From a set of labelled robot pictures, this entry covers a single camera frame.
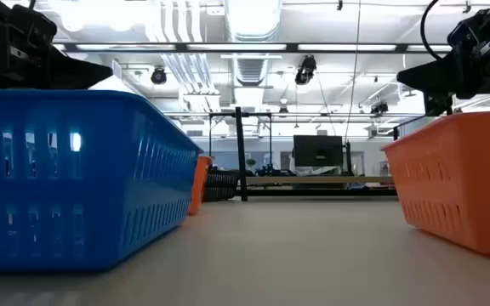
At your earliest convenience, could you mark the black computer monitor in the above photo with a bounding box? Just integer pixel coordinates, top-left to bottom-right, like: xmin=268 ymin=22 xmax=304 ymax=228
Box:
xmin=292 ymin=134 xmax=345 ymax=168

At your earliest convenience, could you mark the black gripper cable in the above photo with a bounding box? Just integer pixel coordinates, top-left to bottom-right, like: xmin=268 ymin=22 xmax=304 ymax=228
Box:
xmin=419 ymin=0 xmax=444 ymax=62

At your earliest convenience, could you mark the blue plastic basket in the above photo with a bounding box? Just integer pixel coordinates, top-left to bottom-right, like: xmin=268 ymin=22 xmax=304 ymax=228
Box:
xmin=0 ymin=88 xmax=204 ymax=274

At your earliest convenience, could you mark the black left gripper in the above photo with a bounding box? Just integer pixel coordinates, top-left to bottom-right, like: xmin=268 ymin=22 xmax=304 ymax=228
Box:
xmin=0 ymin=0 xmax=115 ymax=91

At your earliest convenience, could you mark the black ceiling spotlight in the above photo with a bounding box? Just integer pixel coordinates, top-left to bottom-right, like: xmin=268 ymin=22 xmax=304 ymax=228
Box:
xmin=369 ymin=101 xmax=390 ymax=116
xmin=293 ymin=54 xmax=318 ymax=87
xmin=150 ymin=66 xmax=168 ymax=86

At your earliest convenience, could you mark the black metal rig frame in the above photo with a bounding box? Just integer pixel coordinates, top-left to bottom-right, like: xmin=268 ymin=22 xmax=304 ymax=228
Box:
xmin=236 ymin=187 xmax=398 ymax=198

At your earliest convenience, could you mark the orange plastic basket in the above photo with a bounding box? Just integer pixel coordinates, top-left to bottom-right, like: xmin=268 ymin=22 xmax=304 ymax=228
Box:
xmin=380 ymin=110 xmax=490 ymax=258
xmin=186 ymin=155 xmax=214 ymax=216

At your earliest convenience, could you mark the black overhead light bar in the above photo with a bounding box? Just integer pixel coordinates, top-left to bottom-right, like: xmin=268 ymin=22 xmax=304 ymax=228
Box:
xmin=52 ymin=41 xmax=455 ymax=54

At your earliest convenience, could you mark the black plastic basket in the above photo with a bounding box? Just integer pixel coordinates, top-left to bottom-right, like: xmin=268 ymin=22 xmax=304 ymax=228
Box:
xmin=202 ymin=168 xmax=241 ymax=203

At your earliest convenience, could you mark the black metal shelf end frame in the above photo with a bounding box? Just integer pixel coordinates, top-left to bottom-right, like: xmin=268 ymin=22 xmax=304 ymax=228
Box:
xmin=208 ymin=105 xmax=274 ymax=202
xmin=392 ymin=113 xmax=429 ymax=142

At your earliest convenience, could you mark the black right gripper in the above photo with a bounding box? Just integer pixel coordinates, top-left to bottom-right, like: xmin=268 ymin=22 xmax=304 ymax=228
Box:
xmin=396 ymin=0 xmax=490 ymax=117

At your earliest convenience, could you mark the silver ventilation duct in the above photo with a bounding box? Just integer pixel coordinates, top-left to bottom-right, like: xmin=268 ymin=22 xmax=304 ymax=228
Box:
xmin=223 ymin=0 xmax=285 ymax=87

